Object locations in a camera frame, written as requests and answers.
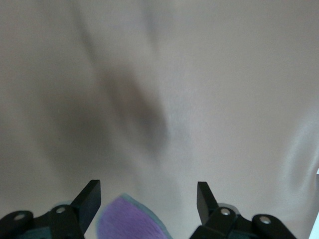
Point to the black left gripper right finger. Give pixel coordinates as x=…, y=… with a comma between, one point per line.
x=211, y=219

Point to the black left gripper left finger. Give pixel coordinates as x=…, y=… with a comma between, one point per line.
x=79, y=214

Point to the purple microfibre towel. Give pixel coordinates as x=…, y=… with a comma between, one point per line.
x=129, y=219

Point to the brown table cover mat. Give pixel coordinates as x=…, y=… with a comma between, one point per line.
x=174, y=74

